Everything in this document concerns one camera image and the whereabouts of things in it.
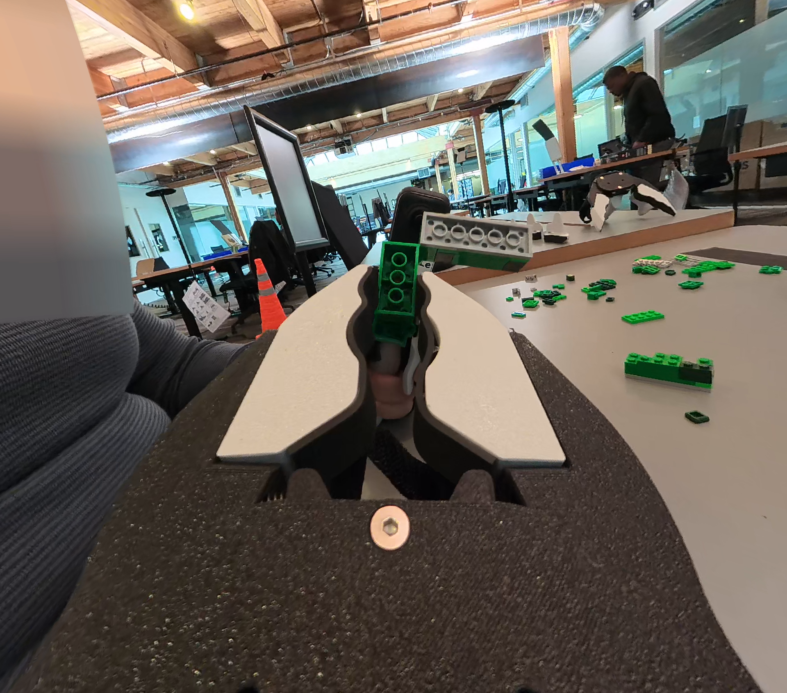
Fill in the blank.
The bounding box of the grey and green brick plate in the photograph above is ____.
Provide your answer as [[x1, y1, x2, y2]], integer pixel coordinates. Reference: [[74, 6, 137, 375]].
[[419, 211, 535, 274]]

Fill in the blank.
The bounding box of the wooden work table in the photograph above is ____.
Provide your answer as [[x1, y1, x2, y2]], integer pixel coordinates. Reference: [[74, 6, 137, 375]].
[[541, 146, 689, 196]]

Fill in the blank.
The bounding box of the black and white claw device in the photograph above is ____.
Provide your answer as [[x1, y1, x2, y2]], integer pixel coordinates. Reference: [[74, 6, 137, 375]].
[[581, 170, 677, 232]]

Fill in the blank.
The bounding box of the person's grey sweater torso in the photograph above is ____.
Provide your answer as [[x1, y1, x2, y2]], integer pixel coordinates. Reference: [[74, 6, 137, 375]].
[[0, 300, 173, 675]]

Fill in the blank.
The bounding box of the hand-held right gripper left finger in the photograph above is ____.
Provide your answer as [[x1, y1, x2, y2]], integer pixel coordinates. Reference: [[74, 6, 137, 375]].
[[216, 264, 377, 485]]

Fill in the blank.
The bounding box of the person's left forearm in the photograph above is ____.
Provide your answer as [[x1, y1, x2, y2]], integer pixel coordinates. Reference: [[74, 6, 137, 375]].
[[126, 300, 259, 417]]

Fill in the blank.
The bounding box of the person's left hand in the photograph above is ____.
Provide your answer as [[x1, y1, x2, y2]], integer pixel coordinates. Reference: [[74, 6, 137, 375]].
[[369, 339, 419, 420]]

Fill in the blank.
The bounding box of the black slanted display back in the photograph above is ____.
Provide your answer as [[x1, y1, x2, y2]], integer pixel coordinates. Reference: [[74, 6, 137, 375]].
[[310, 181, 370, 270]]

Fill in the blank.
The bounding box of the black desk mat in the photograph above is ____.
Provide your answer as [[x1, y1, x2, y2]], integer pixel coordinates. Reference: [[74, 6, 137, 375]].
[[685, 247, 787, 270]]

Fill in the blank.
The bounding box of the black floor lamp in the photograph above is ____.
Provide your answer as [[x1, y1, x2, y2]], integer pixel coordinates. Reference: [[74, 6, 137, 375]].
[[146, 188, 185, 270]]

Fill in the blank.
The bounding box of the green and black brick wall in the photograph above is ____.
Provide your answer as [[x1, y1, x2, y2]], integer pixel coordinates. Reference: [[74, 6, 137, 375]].
[[624, 352, 715, 393]]

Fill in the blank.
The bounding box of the blue storage bin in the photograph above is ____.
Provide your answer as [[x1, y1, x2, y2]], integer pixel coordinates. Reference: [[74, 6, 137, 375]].
[[540, 155, 597, 177]]

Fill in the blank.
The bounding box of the scatter of small green bricks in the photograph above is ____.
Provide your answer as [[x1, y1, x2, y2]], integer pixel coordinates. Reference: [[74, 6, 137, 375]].
[[505, 253, 785, 309]]

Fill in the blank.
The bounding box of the office chair with dark jacket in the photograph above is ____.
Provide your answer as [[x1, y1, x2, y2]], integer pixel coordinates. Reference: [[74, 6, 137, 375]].
[[248, 220, 296, 300]]

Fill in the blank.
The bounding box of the black framed display screen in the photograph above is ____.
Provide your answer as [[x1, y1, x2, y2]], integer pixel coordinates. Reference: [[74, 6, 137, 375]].
[[244, 106, 331, 300]]

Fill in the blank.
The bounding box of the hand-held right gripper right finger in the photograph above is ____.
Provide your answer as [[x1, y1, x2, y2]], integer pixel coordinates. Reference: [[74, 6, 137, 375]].
[[413, 272, 566, 485]]

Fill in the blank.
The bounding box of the printed instruction sheet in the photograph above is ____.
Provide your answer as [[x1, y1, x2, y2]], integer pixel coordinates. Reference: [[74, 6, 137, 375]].
[[182, 281, 231, 332]]

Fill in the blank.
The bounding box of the green toy brick stack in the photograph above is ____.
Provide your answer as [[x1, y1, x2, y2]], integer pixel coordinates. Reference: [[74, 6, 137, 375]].
[[372, 241, 422, 348]]

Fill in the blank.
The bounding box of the orange traffic cone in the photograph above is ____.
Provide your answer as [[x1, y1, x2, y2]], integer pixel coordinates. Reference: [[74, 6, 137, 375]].
[[253, 258, 288, 334]]

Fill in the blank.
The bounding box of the silver ventilation duct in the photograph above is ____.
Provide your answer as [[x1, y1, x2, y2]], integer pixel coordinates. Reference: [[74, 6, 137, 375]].
[[101, 0, 606, 143]]

